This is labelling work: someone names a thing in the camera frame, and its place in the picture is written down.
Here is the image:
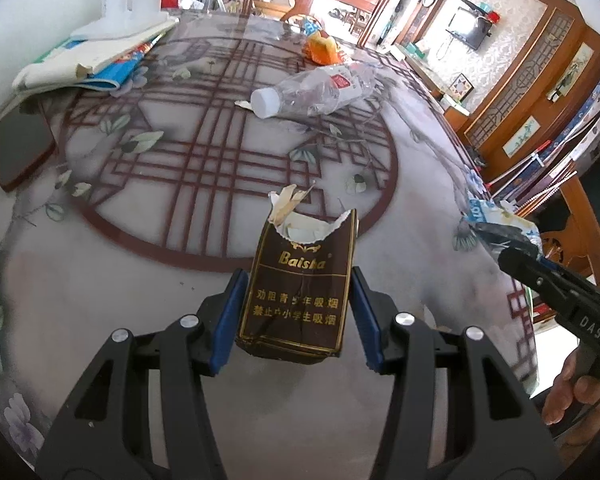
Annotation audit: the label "brown Baisha cigarette pack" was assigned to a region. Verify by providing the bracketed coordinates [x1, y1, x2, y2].
[236, 184, 358, 365]

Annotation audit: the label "orange snack bag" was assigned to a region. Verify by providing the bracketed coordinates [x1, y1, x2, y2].
[303, 30, 342, 66]

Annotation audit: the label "blue white wrapper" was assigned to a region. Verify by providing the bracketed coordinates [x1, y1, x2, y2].
[466, 198, 542, 261]

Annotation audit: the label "person's right hand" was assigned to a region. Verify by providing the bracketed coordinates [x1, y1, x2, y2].
[542, 347, 600, 425]

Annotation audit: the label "stack of newspapers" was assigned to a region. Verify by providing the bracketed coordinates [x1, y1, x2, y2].
[12, 15, 178, 93]

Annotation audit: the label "carved wooden chair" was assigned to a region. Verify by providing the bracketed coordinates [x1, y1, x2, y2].
[541, 174, 600, 288]

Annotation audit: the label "clear plastic bottle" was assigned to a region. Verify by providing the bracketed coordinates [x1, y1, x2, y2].
[250, 62, 376, 119]

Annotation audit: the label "wall mounted television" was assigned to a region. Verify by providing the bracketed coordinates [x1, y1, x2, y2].
[445, 0, 498, 51]

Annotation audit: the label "white desk lamp base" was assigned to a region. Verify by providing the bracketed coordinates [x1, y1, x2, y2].
[69, 0, 178, 41]

